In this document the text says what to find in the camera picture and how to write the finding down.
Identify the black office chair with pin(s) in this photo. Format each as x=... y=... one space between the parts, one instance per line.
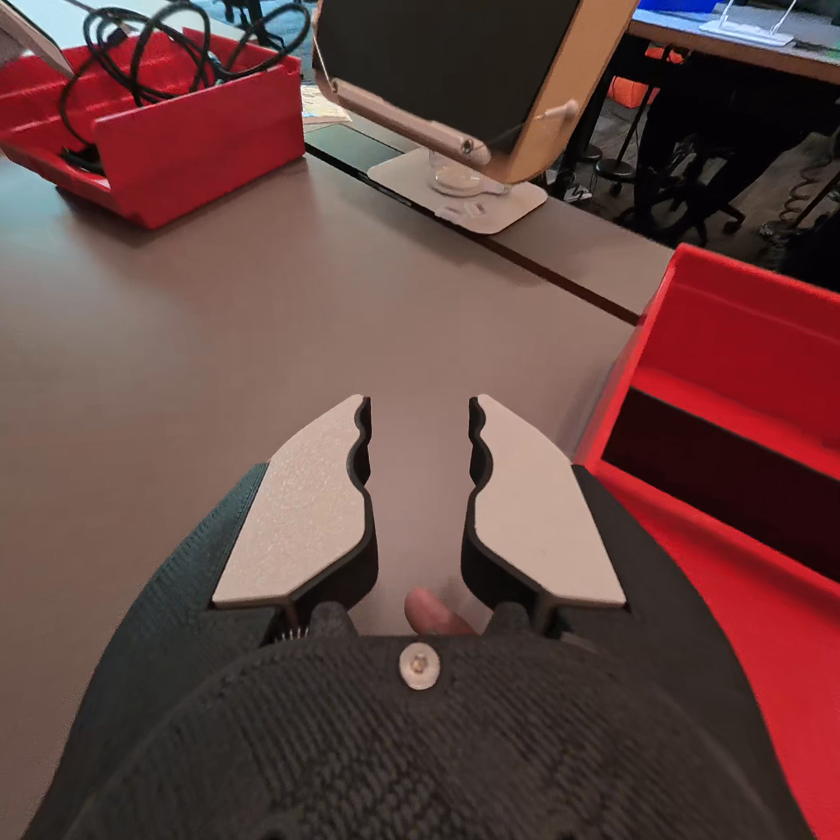
x=682 y=210

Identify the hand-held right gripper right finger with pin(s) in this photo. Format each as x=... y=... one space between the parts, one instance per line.
x=544 y=518

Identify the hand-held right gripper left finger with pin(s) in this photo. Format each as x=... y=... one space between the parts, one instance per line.
x=295 y=512

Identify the person's right hand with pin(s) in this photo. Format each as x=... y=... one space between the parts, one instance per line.
x=430 y=613

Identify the blue plastic bin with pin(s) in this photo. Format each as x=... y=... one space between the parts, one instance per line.
x=676 y=5

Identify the red bin with black divider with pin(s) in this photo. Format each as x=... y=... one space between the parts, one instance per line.
x=722 y=315

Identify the red plastic bin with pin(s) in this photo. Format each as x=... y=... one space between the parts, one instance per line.
x=197 y=151

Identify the white board stand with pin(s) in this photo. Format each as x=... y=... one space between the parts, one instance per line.
x=407 y=121

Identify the wood edged desk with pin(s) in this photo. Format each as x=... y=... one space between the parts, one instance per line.
x=722 y=49

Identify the printed paper sheet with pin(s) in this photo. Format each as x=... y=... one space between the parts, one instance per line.
x=321 y=105

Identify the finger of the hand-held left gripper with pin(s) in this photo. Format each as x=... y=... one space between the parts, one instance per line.
x=26 y=39

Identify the grey desk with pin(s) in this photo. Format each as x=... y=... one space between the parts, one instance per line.
x=262 y=328

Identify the black stool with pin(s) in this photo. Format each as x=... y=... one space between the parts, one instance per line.
x=617 y=169

